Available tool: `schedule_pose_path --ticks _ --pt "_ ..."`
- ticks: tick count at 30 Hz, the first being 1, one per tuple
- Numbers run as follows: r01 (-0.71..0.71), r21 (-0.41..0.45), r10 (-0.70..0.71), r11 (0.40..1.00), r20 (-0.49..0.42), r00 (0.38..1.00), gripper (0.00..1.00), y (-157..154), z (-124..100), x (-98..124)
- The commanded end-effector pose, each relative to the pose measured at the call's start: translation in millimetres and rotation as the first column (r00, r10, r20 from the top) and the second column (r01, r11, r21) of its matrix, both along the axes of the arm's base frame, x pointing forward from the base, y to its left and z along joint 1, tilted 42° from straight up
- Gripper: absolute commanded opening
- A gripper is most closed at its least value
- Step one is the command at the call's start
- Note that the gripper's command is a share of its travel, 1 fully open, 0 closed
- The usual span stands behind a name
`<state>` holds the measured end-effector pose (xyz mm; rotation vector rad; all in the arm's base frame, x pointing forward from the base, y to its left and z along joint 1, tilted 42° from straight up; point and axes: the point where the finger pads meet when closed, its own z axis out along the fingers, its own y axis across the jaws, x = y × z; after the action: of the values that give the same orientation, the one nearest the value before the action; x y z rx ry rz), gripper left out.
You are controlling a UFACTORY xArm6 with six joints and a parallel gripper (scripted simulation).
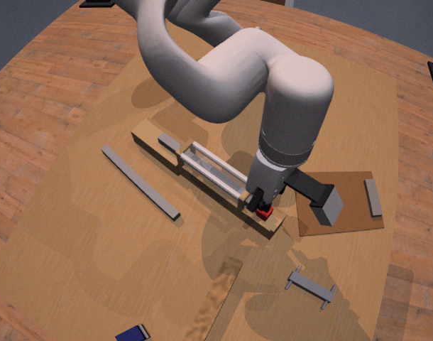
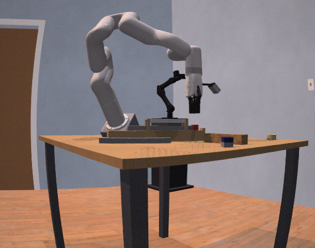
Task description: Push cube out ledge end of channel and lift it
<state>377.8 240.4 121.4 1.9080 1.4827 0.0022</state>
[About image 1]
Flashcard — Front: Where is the brown wooden bar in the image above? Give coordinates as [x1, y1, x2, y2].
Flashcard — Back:
[183, 255, 243, 341]

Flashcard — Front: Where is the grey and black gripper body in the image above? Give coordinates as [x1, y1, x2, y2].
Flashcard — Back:
[246, 141, 307, 205]

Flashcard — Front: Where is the brown clipboard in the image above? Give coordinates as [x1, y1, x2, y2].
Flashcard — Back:
[295, 171, 384, 236]

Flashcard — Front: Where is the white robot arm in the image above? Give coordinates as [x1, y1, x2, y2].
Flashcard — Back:
[111, 0, 344, 227]

